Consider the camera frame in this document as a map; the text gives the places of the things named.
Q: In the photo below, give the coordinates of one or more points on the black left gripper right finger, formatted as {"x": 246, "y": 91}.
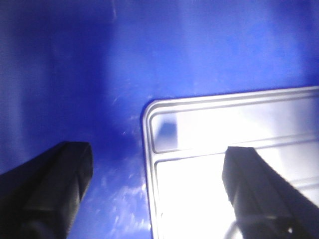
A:
{"x": 266, "y": 206}

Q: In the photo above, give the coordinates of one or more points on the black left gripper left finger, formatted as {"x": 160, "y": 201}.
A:
{"x": 41, "y": 198}

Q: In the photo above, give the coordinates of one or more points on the large blue plastic box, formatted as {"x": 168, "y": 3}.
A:
{"x": 85, "y": 70}

